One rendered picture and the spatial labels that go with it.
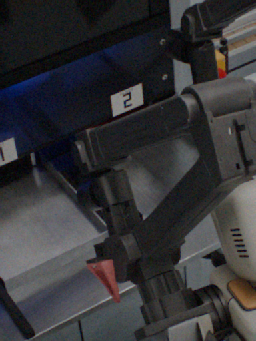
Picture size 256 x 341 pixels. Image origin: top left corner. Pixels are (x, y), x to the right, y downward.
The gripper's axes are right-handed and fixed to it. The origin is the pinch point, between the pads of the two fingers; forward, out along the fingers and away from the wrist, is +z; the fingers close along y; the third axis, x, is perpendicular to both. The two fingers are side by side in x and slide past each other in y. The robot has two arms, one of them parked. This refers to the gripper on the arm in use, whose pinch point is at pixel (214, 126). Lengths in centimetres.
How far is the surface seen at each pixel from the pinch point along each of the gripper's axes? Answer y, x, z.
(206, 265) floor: 72, -32, 94
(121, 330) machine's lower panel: 43, 16, 75
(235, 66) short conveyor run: 39, -34, 10
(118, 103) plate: 26.3, 8.8, -1.1
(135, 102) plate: 26.6, 4.1, 0.6
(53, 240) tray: 12.2, 38.2, 16.1
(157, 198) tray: 9.6, 12.1, 16.7
